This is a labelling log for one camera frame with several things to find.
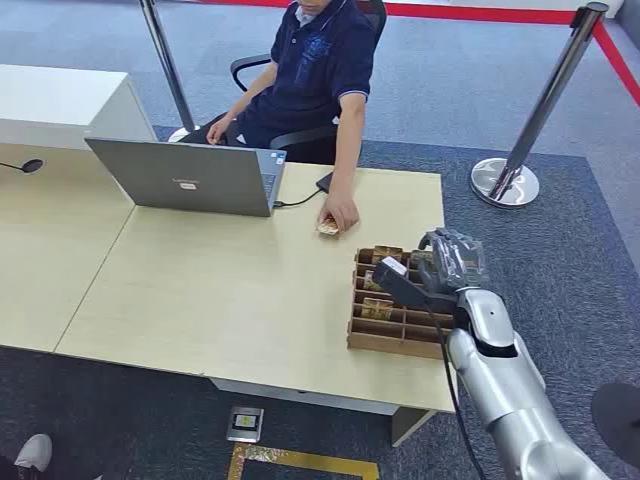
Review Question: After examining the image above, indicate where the black round base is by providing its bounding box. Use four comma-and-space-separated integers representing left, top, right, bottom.
590, 381, 640, 470

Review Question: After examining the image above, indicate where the white desk frame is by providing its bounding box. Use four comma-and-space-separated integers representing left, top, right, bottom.
208, 377, 438, 449

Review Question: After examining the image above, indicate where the person's right hand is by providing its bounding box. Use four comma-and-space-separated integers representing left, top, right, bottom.
205, 115, 234, 147

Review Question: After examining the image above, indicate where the grey laptop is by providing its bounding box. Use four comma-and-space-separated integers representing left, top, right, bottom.
84, 136, 288, 219

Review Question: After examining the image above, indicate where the white shoe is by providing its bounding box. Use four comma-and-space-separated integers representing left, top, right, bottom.
13, 433, 54, 474

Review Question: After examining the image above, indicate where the black desk microphone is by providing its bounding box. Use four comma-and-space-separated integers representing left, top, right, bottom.
0, 157, 45, 176

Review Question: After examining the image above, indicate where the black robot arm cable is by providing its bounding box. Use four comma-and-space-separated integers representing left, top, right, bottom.
426, 307, 487, 480

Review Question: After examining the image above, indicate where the chrome stanchion post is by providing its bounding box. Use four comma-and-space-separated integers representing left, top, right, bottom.
138, 0, 202, 144
469, 1, 611, 211

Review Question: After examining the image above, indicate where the gold floor tape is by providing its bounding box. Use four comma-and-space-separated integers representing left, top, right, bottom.
227, 442, 381, 480

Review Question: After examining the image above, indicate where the person's left hand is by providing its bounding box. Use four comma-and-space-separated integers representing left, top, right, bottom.
319, 190, 361, 234

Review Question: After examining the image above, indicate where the red barrier belt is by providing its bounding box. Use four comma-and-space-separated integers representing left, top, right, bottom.
197, 0, 578, 27
592, 19, 640, 109

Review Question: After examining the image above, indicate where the metal floor socket box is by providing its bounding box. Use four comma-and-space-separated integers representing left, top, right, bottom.
226, 405, 265, 444

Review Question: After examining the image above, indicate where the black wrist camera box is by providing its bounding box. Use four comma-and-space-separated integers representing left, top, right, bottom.
372, 256, 459, 315

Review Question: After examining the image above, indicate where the wooden card organizer tray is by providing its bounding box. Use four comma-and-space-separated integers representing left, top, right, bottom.
346, 246, 457, 362

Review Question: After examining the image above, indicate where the white cabinet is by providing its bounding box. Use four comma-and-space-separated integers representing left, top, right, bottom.
0, 63, 158, 152

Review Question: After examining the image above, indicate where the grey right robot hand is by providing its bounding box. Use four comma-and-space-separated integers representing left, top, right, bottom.
417, 227, 490, 297

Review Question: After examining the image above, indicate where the black office chair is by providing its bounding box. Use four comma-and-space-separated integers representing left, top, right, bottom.
229, 0, 388, 166

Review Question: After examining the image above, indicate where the person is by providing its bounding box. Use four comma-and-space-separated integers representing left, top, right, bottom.
180, 0, 381, 234

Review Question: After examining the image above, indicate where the black laptop cable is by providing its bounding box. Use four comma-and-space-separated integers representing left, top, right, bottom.
272, 188, 325, 210

